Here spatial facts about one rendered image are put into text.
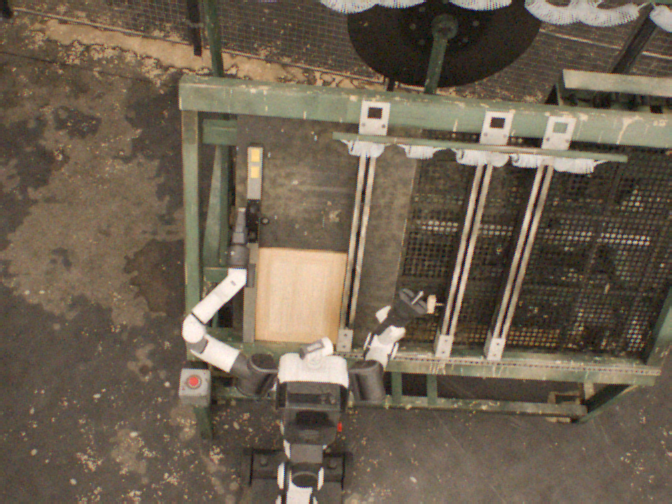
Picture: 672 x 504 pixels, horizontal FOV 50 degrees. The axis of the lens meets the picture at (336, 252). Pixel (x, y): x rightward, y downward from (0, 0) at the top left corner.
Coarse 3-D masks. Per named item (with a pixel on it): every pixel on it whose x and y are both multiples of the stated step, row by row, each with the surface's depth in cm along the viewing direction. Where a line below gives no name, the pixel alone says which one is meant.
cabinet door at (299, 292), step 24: (264, 264) 302; (288, 264) 303; (312, 264) 303; (336, 264) 303; (264, 288) 309; (288, 288) 309; (312, 288) 310; (336, 288) 310; (264, 312) 315; (288, 312) 316; (312, 312) 316; (336, 312) 316; (264, 336) 323; (288, 336) 323; (312, 336) 323; (336, 336) 324
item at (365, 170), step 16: (384, 112) 258; (368, 128) 261; (384, 128) 261; (368, 144) 265; (368, 160) 276; (368, 176) 276; (368, 192) 279; (352, 208) 290; (368, 208) 283; (352, 224) 287; (352, 240) 291; (352, 256) 295; (352, 272) 300; (352, 288) 308; (352, 304) 308; (352, 320) 312
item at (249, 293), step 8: (256, 144) 274; (248, 168) 276; (248, 176) 278; (248, 184) 280; (256, 184) 280; (248, 192) 282; (256, 192) 282; (256, 248) 295; (256, 256) 297; (256, 264) 299; (256, 272) 302; (256, 280) 304; (248, 288) 306; (248, 296) 308; (248, 304) 310; (248, 312) 313; (248, 320) 315; (248, 328) 317; (248, 336) 320
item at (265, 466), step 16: (256, 464) 364; (272, 464) 365; (336, 464) 364; (256, 480) 364; (272, 480) 365; (336, 480) 367; (256, 496) 361; (272, 496) 362; (320, 496) 364; (336, 496) 364
